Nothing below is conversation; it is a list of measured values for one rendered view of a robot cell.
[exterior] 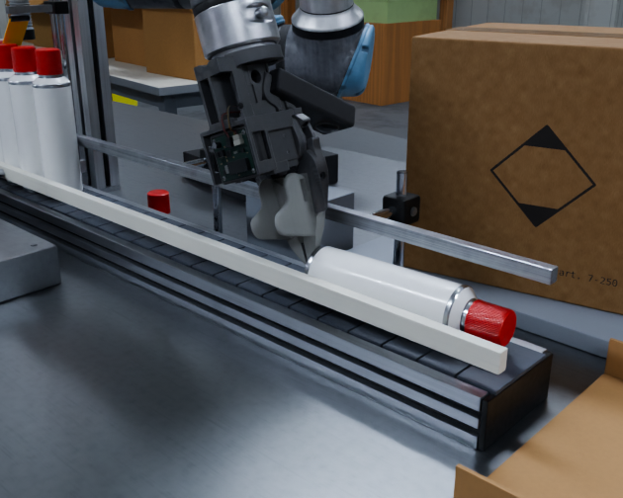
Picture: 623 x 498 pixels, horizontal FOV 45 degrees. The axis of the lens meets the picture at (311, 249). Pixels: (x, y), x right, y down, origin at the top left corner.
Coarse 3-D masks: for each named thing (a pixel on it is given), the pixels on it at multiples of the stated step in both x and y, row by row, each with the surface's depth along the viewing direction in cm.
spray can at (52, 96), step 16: (48, 48) 102; (48, 64) 101; (48, 80) 101; (64, 80) 102; (48, 96) 101; (64, 96) 102; (48, 112) 102; (64, 112) 103; (48, 128) 103; (64, 128) 103; (48, 144) 104; (64, 144) 104; (48, 160) 104; (64, 160) 105; (48, 176) 105; (64, 176) 105; (80, 176) 108
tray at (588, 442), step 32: (608, 352) 70; (608, 384) 68; (576, 416) 64; (608, 416) 64; (544, 448) 60; (576, 448) 60; (608, 448) 60; (480, 480) 51; (512, 480) 56; (544, 480) 56; (576, 480) 56; (608, 480) 56
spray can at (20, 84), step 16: (16, 48) 103; (32, 48) 104; (16, 64) 104; (32, 64) 104; (16, 80) 104; (32, 80) 104; (16, 96) 104; (32, 96) 104; (16, 112) 105; (32, 112) 105; (16, 128) 106; (32, 128) 106; (32, 144) 106; (32, 160) 107; (32, 192) 109
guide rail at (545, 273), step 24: (96, 144) 104; (168, 168) 94; (192, 168) 90; (240, 192) 85; (336, 216) 76; (360, 216) 74; (408, 240) 70; (432, 240) 68; (456, 240) 67; (480, 264) 65; (504, 264) 64; (528, 264) 62
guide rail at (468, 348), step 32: (64, 192) 99; (128, 224) 90; (160, 224) 85; (224, 256) 78; (256, 256) 76; (288, 288) 73; (320, 288) 69; (384, 320) 65; (416, 320) 63; (448, 352) 61; (480, 352) 59
